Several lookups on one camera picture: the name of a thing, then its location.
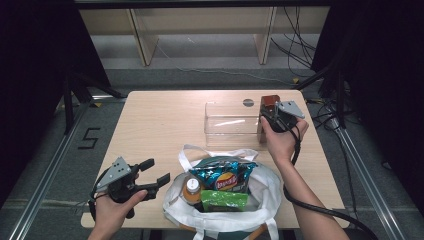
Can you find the black floor cables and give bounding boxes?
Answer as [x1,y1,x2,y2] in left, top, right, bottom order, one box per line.
[305,97,338,132]

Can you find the brown carton box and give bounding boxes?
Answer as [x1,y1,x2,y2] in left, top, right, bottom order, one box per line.
[257,94,281,145]

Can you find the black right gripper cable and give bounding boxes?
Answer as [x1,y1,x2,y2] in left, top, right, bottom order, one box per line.
[282,125,380,240]

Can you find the person's right hand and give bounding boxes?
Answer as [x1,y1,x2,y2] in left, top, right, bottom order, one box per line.
[259,116,310,164]

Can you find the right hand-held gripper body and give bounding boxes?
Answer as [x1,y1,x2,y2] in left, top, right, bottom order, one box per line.
[261,100,306,134]

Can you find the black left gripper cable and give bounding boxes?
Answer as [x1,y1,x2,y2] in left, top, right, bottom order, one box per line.
[87,168,112,222]

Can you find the blue chip bag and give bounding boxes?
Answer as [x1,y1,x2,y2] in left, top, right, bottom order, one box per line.
[189,160,258,194]

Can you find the orange drink bottle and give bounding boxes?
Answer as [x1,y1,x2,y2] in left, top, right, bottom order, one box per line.
[181,177,205,212]

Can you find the aluminium floor rail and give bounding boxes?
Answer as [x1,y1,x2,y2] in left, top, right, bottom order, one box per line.
[6,96,98,240]
[328,118,407,240]

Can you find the clear plastic bin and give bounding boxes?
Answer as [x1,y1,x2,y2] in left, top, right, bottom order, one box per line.
[203,101,268,148]

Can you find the bundle of black cables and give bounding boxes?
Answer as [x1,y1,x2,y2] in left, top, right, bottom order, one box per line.
[270,5,318,78]

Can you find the black curtain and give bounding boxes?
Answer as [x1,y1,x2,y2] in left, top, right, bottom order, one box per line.
[311,0,424,214]
[0,0,112,208]

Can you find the white tote bag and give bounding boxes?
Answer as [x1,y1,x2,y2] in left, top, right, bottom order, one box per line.
[162,144,284,240]

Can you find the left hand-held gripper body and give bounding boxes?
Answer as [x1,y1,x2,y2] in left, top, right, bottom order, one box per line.
[95,156,148,220]

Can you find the wooden shelf unit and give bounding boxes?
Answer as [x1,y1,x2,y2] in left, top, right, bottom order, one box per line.
[79,5,331,67]

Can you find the white floor cable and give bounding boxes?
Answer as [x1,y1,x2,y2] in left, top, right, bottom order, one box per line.
[154,36,295,86]

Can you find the black metal stand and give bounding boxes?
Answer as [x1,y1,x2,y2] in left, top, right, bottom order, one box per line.
[294,64,348,130]
[61,71,126,135]

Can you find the green snack packet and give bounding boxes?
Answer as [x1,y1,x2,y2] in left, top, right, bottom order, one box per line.
[200,189,250,213]

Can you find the person's left hand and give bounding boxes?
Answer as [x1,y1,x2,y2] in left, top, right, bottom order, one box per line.
[94,189,149,235]

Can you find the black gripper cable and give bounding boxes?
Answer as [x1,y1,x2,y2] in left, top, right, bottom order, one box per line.
[87,168,112,222]
[282,125,380,240]

